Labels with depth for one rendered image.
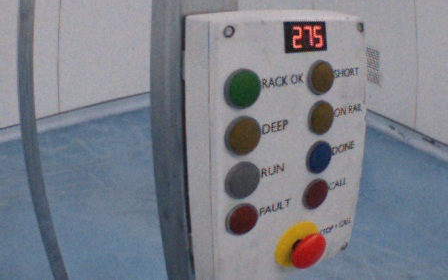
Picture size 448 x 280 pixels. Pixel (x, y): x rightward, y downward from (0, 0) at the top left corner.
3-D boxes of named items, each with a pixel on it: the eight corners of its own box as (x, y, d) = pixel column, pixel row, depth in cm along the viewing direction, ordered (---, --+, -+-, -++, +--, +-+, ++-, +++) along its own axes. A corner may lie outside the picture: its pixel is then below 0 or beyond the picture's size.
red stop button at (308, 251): (326, 262, 52) (332, 231, 51) (295, 276, 50) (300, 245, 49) (301, 248, 56) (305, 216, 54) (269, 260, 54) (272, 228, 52)
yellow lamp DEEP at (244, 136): (262, 152, 46) (263, 116, 45) (231, 159, 45) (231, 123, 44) (256, 148, 47) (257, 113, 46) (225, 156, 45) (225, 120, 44)
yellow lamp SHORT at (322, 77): (336, 92, 49) (336, 62, 48) (314, 96, 47) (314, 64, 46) (330, 90, 49) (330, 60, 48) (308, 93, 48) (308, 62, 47)
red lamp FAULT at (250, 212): (259, 231, 48) (260, 203, 47) (231, 239, 47) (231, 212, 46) (254, 227, 49) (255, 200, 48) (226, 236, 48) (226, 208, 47)
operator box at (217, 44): (348, 249, 58) (365, 18, 50) (221, 302, 50) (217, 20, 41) (319, 233, 63) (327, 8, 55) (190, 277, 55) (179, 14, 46)
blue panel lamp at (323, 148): (332, 170, 51) (334, 141, 50) (310, 178, 50) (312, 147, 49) (327, 167, 52) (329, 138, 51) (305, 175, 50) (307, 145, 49)
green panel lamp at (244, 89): (263, 105, 45) (263, 69, 44) (231, 112, 43) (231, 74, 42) (257, 103, 45) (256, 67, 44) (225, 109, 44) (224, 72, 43)
